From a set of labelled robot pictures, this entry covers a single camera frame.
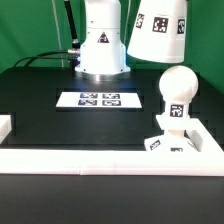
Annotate white lamp base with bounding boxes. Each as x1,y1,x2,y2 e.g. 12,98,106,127
143,113,202,153

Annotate white lamp bulb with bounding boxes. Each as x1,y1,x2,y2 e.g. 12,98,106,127
159,65,198,118

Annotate white lamp shade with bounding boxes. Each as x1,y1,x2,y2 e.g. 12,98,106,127
127,0,188,63

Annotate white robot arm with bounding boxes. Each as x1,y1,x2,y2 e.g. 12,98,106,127
75,0,130,81

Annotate white marker sheet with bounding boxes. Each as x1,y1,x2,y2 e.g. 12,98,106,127
56,92,141,108

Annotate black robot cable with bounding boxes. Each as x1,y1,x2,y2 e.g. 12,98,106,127
13,49,81,68

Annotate black cable conduit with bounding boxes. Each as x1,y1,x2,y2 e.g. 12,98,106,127
63,0,81,50

